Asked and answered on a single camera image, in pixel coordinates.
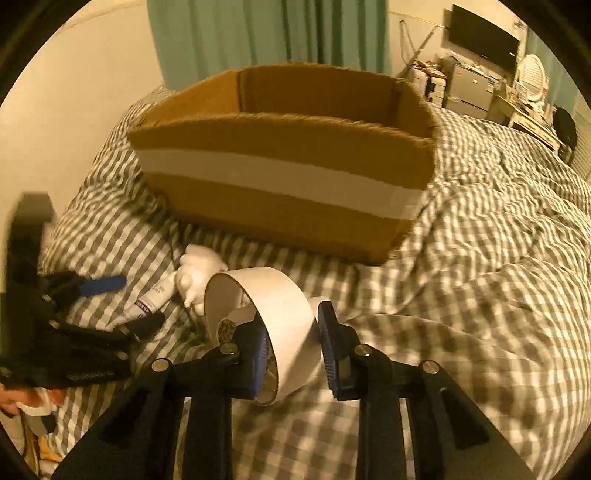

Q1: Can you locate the person's left hand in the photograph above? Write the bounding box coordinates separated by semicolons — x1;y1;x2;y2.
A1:
0;386;65;418

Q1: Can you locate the grey mini fridge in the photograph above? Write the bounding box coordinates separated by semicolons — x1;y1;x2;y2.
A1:
444;60;498;121

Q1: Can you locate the white tape roll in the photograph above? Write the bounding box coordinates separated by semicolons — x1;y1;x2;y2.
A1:
204;267;329;407

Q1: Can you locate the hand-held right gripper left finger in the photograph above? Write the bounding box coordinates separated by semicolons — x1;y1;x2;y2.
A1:
54;320;270;480

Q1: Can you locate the grey checkered blanket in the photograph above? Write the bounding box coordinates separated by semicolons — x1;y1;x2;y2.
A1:
38;85;591;480

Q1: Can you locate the black wall television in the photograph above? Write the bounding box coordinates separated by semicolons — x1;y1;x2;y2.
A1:
449;4;520;73

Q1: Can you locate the white round mirror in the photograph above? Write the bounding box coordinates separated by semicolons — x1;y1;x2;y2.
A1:
513;54;551;106

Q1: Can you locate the brown cardboard box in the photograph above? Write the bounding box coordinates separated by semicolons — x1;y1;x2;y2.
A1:
127;63;439;267

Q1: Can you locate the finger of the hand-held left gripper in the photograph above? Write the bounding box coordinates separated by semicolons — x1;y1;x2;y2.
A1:
46;275;127;306
51;311;166;344

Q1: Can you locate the white desk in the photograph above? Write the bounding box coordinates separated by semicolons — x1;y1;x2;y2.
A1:
488;83;562;151

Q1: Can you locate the white plush toy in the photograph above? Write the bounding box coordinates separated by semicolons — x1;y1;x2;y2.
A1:
177;244;229;317

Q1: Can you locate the white tube with purple label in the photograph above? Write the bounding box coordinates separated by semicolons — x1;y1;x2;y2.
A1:
112;272;178;331

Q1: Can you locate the black chair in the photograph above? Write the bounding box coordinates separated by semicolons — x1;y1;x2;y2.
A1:
552;105;579;163

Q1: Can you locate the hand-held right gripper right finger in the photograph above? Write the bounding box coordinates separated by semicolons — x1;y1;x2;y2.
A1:
317;301;536;480

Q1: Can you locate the green curtain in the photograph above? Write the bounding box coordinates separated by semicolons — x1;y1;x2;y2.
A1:
147;0;393;93

